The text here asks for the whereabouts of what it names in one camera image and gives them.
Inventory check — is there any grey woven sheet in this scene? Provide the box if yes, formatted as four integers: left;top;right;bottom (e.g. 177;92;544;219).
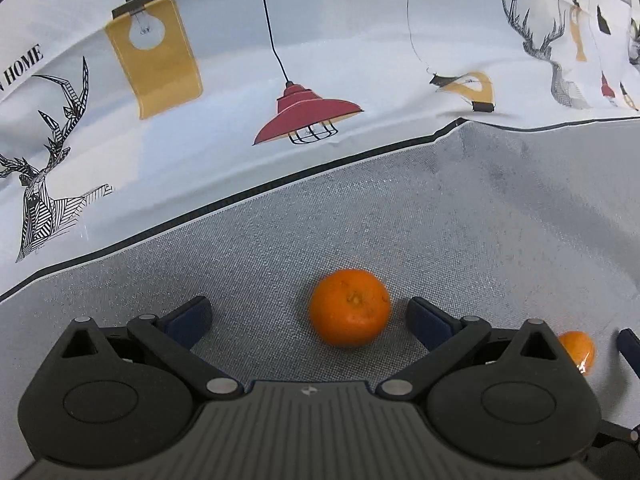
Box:
0;119;640;461

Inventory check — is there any printed deer and lamp cloth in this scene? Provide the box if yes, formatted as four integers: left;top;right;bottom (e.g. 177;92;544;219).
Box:
0;0;640;306

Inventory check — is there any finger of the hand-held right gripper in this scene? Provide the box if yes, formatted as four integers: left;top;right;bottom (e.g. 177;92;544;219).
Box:
582;417;640;480
616;328;640;364

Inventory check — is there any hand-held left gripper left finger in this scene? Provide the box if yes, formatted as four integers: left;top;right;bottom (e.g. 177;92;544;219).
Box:
59;296;246;401

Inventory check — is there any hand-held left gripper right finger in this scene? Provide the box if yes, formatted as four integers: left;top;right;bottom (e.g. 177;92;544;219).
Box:
375;297;572;401

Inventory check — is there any small plastic-wrapped orange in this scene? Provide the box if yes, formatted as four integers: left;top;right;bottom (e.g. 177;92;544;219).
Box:
557;330;597;377

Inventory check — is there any bare orange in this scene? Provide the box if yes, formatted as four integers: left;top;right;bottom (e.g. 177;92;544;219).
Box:
308;268;392;349

